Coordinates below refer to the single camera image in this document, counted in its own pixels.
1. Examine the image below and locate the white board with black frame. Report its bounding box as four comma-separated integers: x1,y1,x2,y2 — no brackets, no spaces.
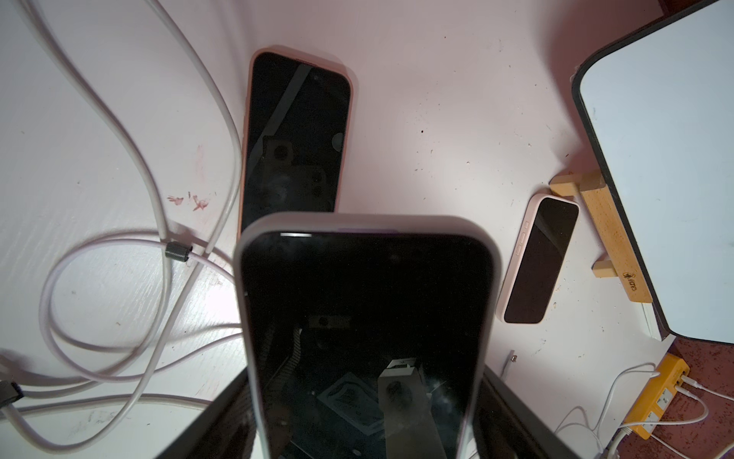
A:
572,1,733,343

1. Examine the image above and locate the white USB-C charging cable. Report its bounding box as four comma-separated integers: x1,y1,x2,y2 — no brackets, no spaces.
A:
0,0,245,454

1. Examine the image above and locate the phone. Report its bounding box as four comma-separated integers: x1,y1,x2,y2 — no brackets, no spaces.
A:
497,193,580,325
238,46,353,233
234,212,498,458

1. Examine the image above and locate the white power strip cord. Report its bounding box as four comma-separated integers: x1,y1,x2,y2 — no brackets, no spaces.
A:
552,360,734,459

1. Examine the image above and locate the wooden board stand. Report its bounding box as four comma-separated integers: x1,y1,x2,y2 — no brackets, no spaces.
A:
549,170,653,304

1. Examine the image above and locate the yellow power strip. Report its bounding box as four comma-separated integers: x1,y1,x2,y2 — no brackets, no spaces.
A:
623,353,690,425

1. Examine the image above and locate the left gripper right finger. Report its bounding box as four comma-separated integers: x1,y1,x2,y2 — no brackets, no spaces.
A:
472,367,577,459

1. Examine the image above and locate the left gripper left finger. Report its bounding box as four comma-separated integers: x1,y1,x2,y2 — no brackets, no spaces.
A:
158,370,255,459

